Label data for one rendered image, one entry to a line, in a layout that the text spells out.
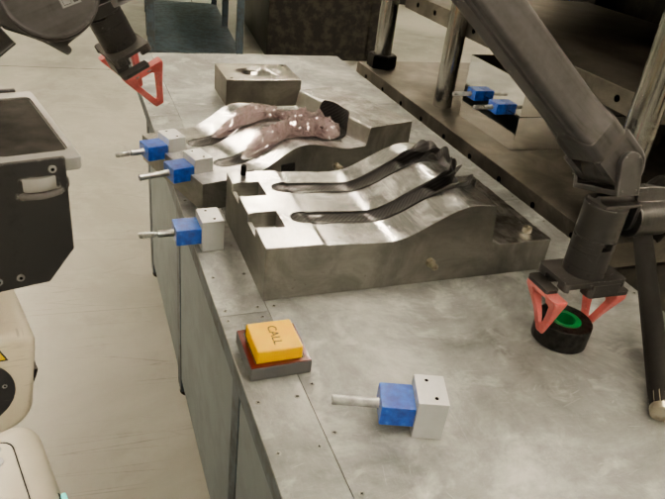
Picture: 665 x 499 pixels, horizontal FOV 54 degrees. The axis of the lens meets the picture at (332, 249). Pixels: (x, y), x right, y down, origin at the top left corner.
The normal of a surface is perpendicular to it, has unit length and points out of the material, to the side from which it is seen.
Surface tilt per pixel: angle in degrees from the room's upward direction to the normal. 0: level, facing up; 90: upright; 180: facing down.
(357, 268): 90
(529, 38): 76
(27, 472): 6
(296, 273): 90
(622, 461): 0
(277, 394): 0
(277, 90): 90
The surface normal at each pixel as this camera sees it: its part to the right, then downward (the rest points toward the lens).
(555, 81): 0.33, 0.28
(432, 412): 0.01, 0.50
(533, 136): 0.34, 0.50
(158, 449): 0.11, -0.86
